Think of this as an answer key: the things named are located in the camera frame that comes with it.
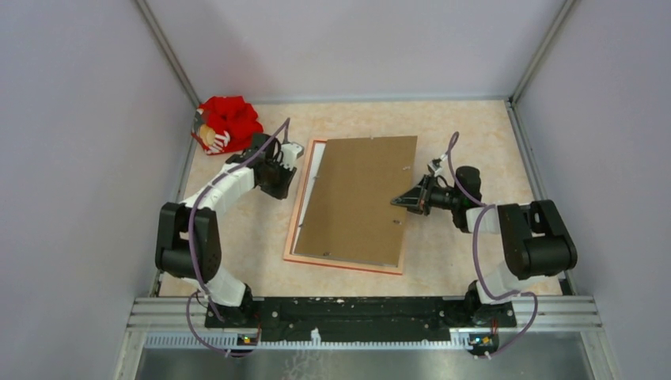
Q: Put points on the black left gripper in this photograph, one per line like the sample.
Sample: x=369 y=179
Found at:
x=281 y=191

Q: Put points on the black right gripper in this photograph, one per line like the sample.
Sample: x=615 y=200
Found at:
x=418 y=196

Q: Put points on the red wooden picture frame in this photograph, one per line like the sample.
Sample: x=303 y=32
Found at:
x=299 y=210

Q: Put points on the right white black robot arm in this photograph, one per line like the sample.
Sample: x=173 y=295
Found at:
x=535 y=240

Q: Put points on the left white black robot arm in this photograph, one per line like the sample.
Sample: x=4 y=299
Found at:
x=188 y=242

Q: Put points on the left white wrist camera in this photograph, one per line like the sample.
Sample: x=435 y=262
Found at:
x=290 y=153

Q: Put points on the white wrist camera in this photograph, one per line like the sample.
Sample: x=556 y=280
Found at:
x=435 y=166
x=290 y=153

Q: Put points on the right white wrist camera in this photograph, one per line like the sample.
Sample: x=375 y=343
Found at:
x=435 y=166

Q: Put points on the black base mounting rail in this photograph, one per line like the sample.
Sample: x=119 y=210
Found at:
x=359 y=319

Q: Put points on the white slotted cable duct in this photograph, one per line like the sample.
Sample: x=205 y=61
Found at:
x=233 y=341

